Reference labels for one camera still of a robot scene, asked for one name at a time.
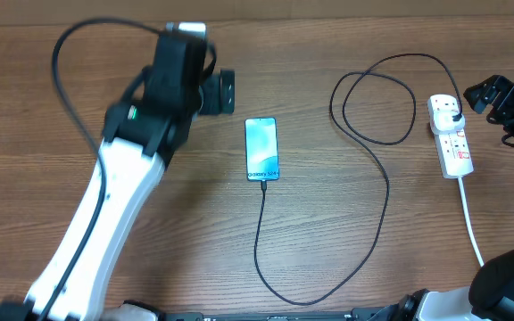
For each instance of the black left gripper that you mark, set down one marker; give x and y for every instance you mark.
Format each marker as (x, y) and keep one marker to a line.
(212, 103)

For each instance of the blue Samsung Galaxy smartphone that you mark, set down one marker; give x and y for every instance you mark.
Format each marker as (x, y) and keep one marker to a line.
(261, 149)

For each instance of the white power extension strip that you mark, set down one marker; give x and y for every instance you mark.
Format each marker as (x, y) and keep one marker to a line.
(453, 150)

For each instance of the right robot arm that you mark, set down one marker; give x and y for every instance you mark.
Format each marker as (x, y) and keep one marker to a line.
(491, 293)

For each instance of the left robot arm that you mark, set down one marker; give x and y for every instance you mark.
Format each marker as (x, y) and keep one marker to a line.
(141, 133)

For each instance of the white USB charger plug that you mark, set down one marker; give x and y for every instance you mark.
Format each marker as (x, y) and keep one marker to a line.
(443, 123)

